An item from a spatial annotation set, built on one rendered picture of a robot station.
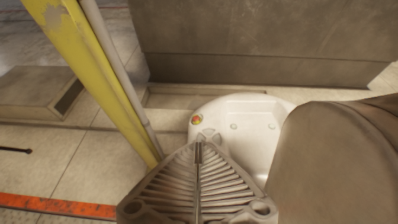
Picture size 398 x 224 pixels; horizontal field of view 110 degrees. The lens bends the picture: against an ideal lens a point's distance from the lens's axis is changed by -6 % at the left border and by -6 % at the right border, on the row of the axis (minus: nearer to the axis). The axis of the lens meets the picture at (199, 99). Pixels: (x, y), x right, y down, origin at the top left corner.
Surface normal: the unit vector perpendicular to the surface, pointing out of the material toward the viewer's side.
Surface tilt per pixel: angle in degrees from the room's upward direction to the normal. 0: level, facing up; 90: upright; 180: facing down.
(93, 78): 90
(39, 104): 0
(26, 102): 0
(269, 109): 68
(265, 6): 90
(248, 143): 0
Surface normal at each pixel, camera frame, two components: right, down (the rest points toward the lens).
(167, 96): 0.00, -0.65
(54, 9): -0.05, 0.76
